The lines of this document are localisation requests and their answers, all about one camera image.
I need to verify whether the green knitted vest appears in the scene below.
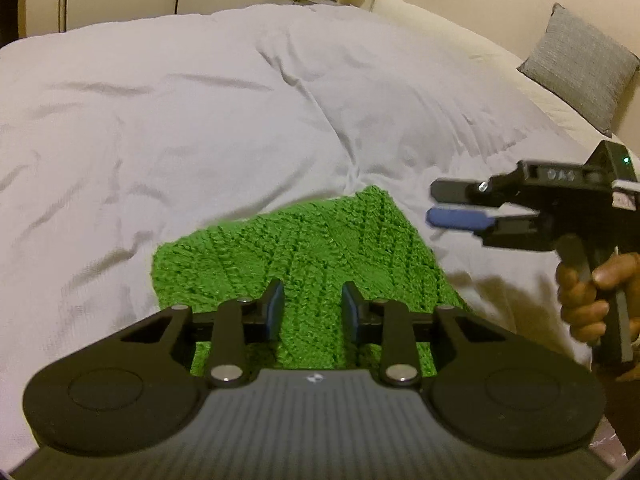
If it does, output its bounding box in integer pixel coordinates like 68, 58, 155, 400
151, 186, 465, 370

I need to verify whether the right hand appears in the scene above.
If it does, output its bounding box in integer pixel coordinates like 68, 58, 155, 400
555, 251, 640, 384

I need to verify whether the cream bed pillow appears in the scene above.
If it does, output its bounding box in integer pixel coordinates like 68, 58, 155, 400
370, 0, 640, 172

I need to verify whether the grey checked cushion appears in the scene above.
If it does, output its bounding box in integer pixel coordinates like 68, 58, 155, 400
518, 2, 639, 136

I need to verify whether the white duvet cover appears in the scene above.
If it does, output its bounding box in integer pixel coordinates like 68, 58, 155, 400
1, 4, 590, 468

